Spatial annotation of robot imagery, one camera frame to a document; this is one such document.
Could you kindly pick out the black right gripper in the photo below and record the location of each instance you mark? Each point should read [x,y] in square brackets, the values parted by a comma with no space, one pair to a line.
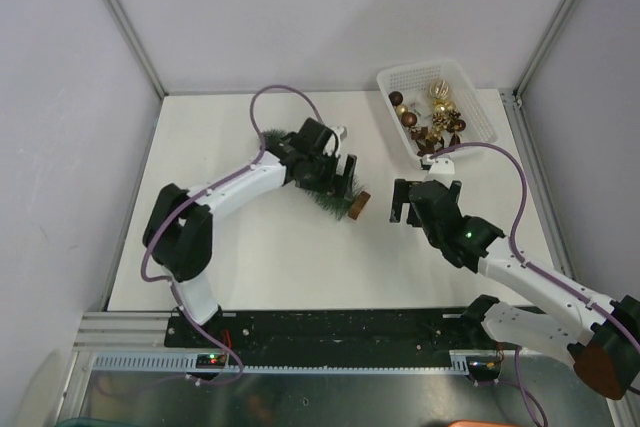
[400,197]

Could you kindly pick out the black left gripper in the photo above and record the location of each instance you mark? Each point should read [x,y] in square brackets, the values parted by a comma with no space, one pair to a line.
[332,183]

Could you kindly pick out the small green bottlebrush christmas tree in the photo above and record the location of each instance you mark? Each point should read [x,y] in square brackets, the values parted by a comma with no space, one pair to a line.
[340,208]

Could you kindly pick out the white perforated plastic basket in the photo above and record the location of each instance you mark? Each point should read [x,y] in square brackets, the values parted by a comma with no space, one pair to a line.
[413,80]

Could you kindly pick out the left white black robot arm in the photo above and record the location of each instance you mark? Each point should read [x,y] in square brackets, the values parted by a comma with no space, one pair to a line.
[179,235]

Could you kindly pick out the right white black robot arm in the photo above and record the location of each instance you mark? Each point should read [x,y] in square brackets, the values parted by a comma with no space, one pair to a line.
[592,333]

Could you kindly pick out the brown ribbon bow ornaments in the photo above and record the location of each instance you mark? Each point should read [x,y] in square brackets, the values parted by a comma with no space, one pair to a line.
[429,140]

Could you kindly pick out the pine cone ornament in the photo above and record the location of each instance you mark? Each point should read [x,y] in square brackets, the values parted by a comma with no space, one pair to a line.
[443,121]

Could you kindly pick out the dark brown bauble lower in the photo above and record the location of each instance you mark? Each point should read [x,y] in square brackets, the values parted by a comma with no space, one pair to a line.
[409,119]

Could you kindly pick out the small gold glitter bauble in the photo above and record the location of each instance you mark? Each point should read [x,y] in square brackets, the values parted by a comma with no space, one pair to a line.
[401,109]

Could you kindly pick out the gold bauble cluster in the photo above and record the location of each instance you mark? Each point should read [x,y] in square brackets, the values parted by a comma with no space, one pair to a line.
[440,105]

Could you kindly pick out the dark brown bauble top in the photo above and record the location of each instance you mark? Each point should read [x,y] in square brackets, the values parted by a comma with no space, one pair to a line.
[396,98]

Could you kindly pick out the large gold striped bauble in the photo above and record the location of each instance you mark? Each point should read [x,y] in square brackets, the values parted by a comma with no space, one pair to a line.
[440,89]

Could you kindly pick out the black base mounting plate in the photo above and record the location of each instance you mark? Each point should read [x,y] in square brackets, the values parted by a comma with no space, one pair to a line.
[343,335]

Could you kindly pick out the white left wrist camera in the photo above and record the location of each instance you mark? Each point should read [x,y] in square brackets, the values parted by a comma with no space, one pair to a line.
[337,135]

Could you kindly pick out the right aluminium frame post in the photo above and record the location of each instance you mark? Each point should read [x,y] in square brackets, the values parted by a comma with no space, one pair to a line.
[551,34]

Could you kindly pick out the aluminium frame post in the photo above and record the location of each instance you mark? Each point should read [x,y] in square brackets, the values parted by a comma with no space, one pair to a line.
[128,33]
[551,34]

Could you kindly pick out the white slotted cable duct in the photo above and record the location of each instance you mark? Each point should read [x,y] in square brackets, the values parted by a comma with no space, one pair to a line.
[453,362]

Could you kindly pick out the left aluminium frame post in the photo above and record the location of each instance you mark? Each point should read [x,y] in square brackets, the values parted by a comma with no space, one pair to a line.
[128,33]

